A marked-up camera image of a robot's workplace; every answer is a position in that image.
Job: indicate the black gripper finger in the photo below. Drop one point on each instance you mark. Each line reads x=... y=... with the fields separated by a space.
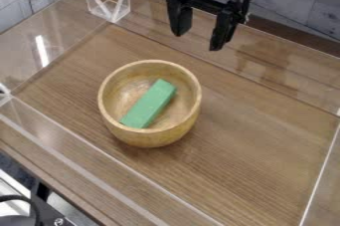
x=224 y=28
x=180 y=16

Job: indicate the wooden bowl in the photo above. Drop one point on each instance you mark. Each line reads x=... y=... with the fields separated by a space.
x=122 y=89

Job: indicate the clear acrylic corner bracket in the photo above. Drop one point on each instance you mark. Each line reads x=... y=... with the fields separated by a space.
x=110 y=10

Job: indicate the black table leg bracket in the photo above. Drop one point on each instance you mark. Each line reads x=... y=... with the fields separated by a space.
x=56 y=210

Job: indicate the green rectangular stick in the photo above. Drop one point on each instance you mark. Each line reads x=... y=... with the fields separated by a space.
x=150 y=105

